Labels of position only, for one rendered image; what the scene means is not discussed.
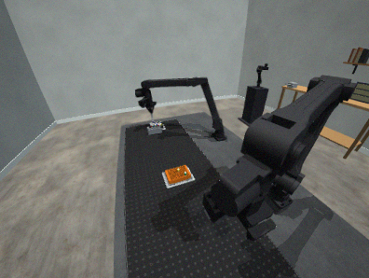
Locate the orange rectangular rack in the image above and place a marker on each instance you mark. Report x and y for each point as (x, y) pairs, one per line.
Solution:
(181, 174)

